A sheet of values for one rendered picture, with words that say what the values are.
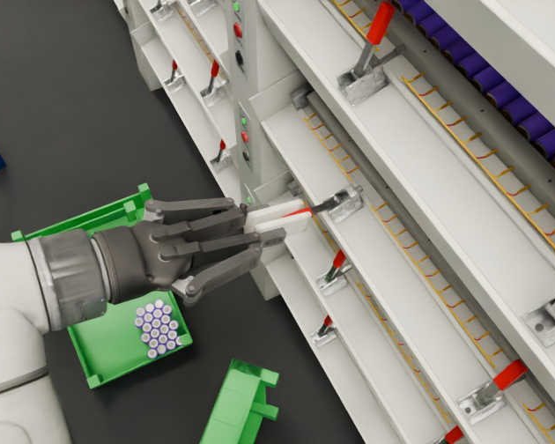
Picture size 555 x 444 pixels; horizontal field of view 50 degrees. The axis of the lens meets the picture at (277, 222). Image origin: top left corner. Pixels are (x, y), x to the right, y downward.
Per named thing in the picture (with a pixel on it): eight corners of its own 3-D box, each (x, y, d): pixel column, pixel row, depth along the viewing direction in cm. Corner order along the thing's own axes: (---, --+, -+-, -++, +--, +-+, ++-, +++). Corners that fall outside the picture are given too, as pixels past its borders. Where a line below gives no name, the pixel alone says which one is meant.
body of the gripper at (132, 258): (87, 259, 64) (169, 238, 68) (112, 324, 60) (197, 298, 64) (85, 214, 59) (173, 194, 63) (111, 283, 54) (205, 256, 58)
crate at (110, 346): (192, 344, 121) (194, 342, 113) (94, 388, 116) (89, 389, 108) (135, 210, 125) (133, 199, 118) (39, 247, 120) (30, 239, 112)
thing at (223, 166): (250, 237, 122) (227, 206, 110) (148, 58, 153) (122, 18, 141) (335, 185, 122) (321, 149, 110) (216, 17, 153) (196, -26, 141)
